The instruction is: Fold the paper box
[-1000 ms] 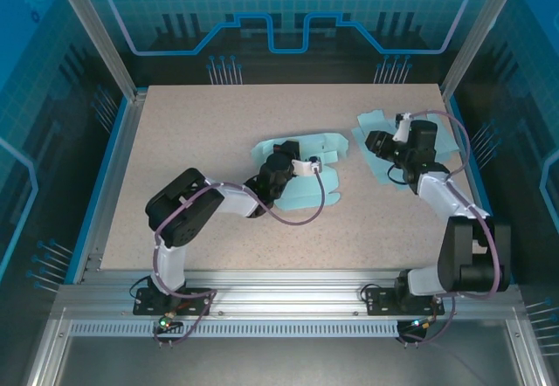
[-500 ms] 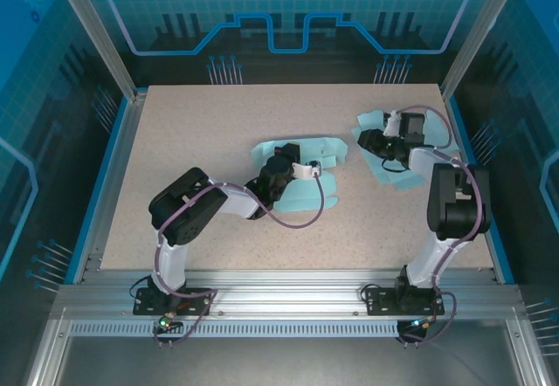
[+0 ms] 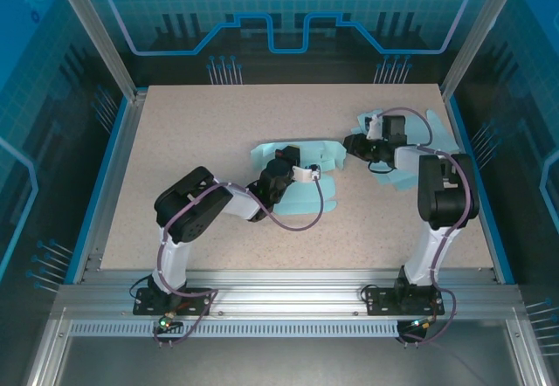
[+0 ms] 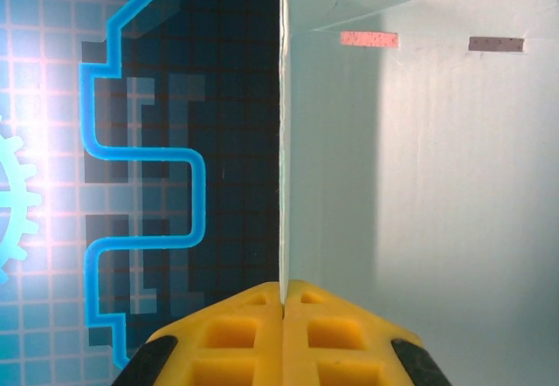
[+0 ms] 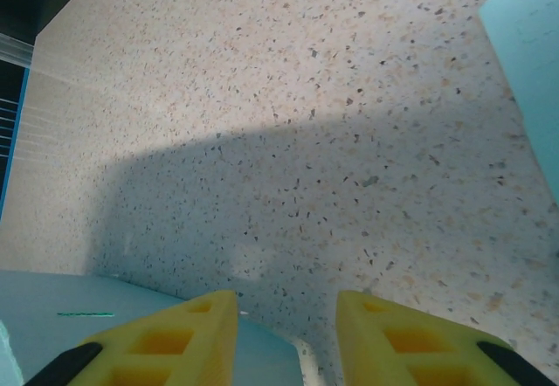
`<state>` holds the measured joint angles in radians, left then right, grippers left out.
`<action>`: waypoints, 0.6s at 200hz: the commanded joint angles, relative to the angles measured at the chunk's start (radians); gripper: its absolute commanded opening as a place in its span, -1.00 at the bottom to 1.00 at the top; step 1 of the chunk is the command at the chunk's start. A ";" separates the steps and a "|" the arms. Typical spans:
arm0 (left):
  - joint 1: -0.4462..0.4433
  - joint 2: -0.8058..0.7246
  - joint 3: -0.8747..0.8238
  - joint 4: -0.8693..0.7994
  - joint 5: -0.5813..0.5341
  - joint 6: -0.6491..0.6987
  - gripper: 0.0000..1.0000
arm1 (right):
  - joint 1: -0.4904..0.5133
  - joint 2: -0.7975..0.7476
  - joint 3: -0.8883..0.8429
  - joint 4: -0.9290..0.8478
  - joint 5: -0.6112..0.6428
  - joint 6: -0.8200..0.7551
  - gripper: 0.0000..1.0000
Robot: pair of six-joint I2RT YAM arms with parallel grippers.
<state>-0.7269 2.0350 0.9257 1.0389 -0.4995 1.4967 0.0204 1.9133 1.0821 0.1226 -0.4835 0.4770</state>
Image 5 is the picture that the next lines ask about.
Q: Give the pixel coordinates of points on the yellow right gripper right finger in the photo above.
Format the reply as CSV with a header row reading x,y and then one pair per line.
x,y
367,351

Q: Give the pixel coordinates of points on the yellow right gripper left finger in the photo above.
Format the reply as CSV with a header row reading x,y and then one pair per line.
x,y
205,351

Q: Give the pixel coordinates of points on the blue table edge strip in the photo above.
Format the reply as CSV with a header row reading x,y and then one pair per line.
x,y
15,141

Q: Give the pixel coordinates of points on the aluminium frame post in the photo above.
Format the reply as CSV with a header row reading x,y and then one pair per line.
x,y
15,50

